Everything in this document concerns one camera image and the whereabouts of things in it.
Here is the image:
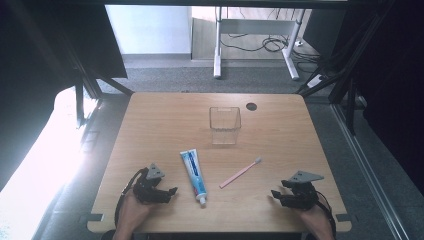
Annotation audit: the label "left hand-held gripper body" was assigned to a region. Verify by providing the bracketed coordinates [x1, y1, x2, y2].
[133, 162, 170, 205]

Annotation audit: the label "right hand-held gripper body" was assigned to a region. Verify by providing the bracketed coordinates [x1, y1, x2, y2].
[282, 170, 325, 211]

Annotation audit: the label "white and blue toothpaste tube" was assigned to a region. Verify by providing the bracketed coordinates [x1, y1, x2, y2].
[179, 148, 209, 206]

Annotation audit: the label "pink toothbrush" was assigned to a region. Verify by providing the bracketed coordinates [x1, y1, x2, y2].
[218, 156, 263, 190]

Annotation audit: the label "clear square plastic cup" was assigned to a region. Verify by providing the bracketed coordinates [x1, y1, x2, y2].
[208, 106, 242, 146]

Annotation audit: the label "person's left hand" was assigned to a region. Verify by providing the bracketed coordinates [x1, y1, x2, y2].
[114, 190, 158, 234]

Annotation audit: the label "person's right hand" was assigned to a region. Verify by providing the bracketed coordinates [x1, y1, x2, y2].
[296, 203, 335, 240]

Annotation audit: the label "white power strip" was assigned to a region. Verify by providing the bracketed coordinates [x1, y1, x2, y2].
[306, 73, 327, 90]

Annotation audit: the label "black metal stand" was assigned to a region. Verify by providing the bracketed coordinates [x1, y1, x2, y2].
[295, 0, 396, 136]
[61, 31, 135, 129]

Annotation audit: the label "dark curtain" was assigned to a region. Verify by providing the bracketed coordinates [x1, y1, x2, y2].
[0, 0, 128, 193]
[301, 0, 424, 198]

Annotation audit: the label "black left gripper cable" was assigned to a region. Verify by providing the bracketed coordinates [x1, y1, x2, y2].
[114, 167, 148, 228]

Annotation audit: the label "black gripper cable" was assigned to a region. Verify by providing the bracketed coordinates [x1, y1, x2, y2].
[314, 189, 338, 239]
[114, 167, 148, 228]

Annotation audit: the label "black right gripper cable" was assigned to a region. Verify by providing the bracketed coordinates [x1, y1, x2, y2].
[314, 189, 338, 239]

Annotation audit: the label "aluminium floor rail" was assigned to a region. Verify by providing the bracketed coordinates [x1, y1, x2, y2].
[330, 103, 403, 240]

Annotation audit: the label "black floor cables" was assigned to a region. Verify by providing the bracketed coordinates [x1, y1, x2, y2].
[219, 32, 322, 65]

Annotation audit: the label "white metal desk frame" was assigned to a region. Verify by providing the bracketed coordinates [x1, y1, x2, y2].
[213, 6, 306, 81]

